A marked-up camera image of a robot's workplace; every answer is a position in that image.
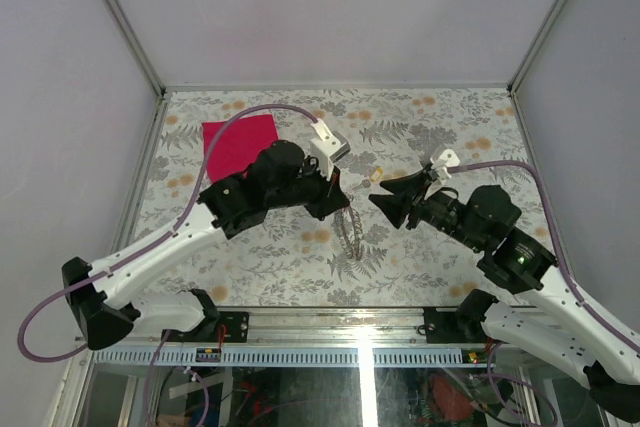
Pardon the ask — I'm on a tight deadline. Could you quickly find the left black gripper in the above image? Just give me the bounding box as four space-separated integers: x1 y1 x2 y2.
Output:
268 156 352 222

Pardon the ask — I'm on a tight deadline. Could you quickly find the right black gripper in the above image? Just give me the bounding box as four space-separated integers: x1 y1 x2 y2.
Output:
367 167 485 251

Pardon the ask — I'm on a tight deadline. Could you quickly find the large metal keyring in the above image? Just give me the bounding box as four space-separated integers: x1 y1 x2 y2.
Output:
333 205 364 261

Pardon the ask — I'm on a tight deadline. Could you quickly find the yellow key tag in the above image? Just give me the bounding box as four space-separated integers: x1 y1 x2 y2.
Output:
370 169 383 183

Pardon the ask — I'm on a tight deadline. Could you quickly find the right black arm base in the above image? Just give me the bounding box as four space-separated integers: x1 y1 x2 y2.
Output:
419 289 498 344

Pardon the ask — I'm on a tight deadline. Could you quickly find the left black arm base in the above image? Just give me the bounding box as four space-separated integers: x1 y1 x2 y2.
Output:
162 289 250 345

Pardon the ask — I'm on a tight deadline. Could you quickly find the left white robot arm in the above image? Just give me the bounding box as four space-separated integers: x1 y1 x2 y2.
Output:
62 137 350 351

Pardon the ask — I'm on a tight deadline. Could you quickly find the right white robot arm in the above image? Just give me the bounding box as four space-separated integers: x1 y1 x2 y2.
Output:
369 170 639 423

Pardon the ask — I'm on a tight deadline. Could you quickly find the silver key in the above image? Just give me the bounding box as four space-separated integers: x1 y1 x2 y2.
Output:
352 180 371 193

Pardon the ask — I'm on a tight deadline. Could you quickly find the magenta cloth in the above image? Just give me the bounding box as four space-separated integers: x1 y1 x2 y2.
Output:
206 114 279 182

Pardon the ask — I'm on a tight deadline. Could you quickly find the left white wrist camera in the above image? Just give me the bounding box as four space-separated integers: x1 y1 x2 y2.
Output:
310 118 351 180

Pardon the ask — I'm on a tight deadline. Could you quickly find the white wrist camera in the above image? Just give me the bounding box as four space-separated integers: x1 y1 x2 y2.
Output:
310 118 351 180
427 148 460 185

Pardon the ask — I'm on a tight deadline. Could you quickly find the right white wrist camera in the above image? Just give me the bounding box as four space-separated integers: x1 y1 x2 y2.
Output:
427 148 460 185

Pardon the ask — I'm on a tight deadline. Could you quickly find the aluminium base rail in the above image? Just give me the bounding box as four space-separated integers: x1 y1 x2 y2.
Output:
74 307 551 348

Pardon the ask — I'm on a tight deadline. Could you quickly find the grey slotted cable duct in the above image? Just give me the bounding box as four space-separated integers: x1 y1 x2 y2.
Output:
94 346 486 368

